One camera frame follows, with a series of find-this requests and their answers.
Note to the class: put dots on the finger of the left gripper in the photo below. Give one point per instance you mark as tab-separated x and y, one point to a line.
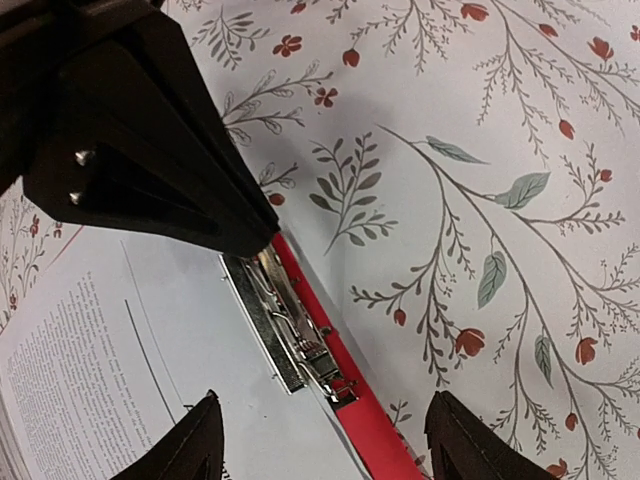
107	122

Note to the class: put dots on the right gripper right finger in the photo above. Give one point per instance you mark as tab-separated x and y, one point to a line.
463	447

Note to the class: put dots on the red file folder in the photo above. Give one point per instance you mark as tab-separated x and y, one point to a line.
330	350

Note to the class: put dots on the metal folder clip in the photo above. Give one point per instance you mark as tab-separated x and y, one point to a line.
294	346

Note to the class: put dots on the printed white paper sheets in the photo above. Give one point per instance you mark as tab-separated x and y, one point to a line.
59	431

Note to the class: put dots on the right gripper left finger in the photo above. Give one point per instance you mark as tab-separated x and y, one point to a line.
192	449

